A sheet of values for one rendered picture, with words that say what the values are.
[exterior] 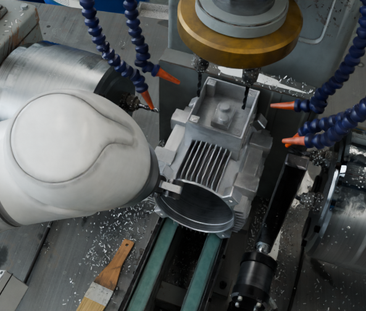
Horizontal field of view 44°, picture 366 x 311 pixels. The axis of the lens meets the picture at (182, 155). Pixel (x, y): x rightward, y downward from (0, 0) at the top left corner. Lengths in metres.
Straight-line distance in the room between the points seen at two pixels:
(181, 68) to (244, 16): 0.27
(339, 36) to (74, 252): 0.69
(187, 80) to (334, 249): 0.40
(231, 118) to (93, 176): 0.49
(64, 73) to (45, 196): 0.50
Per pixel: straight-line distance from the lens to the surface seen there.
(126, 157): 0.37
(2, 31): 0.97
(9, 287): 0.74
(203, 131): 0.77
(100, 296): 0.98
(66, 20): 1.58
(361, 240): 0.77
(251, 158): 0.84
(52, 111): 0.35
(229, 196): 0.75
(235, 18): 0.63
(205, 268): 0.88
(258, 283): 0.75
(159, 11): 2.30
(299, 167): 0.61
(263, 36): 0.64
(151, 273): 0.87
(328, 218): 0.75
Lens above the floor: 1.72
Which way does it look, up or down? 53 degrees down
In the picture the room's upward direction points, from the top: 4 degrees clockwise
